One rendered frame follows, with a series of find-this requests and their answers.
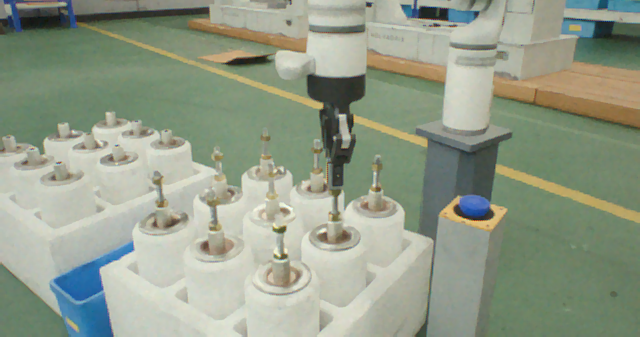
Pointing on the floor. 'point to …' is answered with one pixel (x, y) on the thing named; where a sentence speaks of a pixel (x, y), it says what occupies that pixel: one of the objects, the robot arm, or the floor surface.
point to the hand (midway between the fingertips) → (335, 173)
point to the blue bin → (86, 296)
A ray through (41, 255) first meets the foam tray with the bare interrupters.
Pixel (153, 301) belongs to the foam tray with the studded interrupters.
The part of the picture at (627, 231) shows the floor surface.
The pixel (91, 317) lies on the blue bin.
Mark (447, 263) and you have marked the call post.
